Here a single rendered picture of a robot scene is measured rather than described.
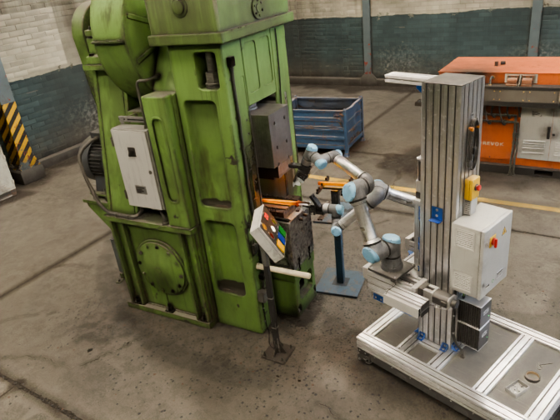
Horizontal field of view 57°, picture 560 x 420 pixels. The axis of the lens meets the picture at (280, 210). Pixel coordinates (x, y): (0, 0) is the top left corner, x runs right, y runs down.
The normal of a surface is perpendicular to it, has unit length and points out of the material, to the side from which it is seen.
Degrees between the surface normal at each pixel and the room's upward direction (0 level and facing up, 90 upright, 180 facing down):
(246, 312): 90
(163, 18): 90
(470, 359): 0
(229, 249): 90
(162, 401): 0
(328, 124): 89
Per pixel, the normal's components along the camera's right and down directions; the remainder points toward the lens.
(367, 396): -0.11, -0.89
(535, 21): -0.53, 0.42
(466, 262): -0.73, 0.36
